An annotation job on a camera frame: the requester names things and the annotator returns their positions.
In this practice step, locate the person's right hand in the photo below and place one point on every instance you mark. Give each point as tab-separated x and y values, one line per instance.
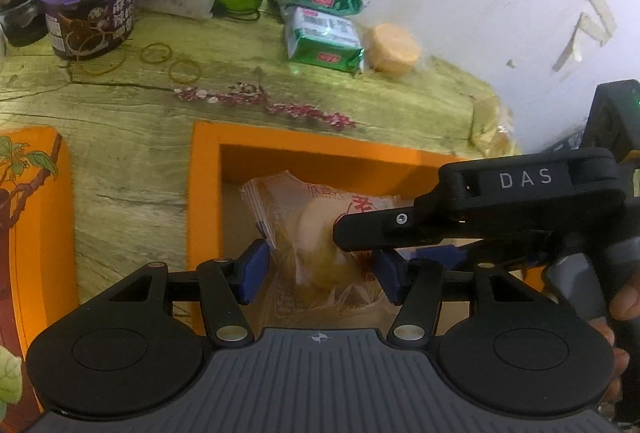
625	308

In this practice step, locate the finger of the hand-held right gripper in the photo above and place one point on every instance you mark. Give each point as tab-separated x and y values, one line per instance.
380	230
450	255

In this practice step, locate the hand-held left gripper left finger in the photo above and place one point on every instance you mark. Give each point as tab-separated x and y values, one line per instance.
252	270

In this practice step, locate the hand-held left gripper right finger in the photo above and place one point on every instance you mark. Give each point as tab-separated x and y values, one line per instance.
390	278

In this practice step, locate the orange gift box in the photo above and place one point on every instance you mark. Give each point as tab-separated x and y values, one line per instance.
210	193

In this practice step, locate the purple-lidded food can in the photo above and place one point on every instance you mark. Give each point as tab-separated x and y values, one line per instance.
85	13

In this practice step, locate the peeling wall tape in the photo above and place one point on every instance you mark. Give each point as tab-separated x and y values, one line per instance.
595	25

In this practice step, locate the orange illustrated box lid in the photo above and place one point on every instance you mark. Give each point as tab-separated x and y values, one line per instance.
40	233

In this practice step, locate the large rubber band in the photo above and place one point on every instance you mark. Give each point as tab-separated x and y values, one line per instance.
102	73

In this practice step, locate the clear plastic wrap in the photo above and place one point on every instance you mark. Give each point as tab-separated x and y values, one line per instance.
492	133

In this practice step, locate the small rubber band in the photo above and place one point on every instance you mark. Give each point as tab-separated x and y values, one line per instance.
142	53
170	71

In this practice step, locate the clear-wrapped round cake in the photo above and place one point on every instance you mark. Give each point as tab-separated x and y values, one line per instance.
310	233
392	47

